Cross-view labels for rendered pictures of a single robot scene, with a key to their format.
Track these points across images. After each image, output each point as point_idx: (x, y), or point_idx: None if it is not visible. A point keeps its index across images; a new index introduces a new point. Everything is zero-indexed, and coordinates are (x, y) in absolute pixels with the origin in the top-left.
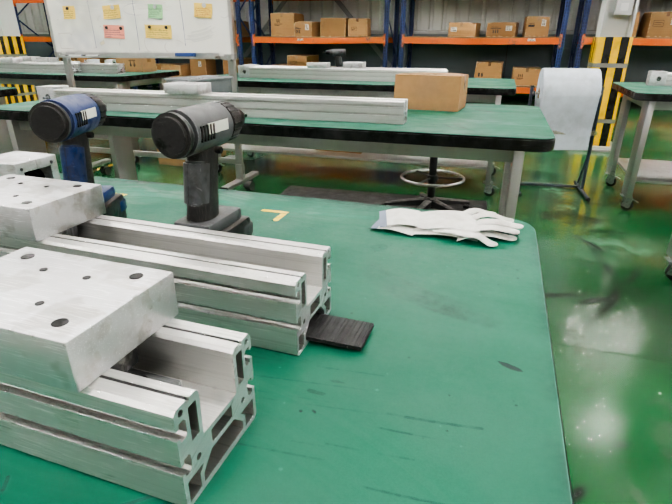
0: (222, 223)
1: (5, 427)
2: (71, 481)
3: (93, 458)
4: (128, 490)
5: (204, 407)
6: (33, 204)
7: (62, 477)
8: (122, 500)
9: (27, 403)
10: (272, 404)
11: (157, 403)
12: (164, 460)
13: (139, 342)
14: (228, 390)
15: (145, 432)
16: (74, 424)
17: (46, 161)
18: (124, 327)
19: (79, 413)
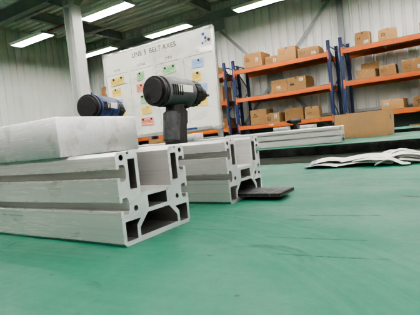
0: None
1: (20, 215)
2: (52, 242)
3: (67, 220)
4: (87, 244)
5: (145, 188)
6: None
7: (47, 242)
8: (81, 246)
9: (33, 186)
10: (204, 217)
11: (106, 153)
12: (109, 200)
13: (107, 150)
14: (165, 184)
15: (98, 179)
16: (57, 192)
17: None
18: (97, 132)
19: (61, 180)
